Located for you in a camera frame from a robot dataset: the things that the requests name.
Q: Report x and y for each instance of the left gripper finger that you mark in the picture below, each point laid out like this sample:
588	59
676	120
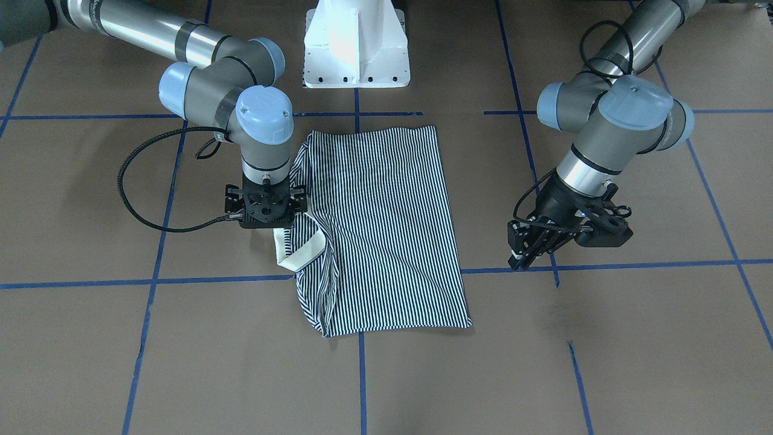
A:
527	247

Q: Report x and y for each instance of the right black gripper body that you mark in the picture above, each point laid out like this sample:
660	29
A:
232	195

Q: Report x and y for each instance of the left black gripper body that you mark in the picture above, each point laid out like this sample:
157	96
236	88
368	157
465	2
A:
557	206

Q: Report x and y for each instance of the striped polo shirt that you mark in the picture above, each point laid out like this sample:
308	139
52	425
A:
375	249

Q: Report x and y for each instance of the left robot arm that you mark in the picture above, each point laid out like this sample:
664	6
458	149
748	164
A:
616	115

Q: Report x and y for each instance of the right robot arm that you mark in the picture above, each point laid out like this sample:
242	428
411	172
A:
219	83

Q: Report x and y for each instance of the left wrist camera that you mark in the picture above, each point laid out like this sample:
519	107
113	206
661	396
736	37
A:
606	225

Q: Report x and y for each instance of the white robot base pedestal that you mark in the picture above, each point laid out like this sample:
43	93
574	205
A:
356	44

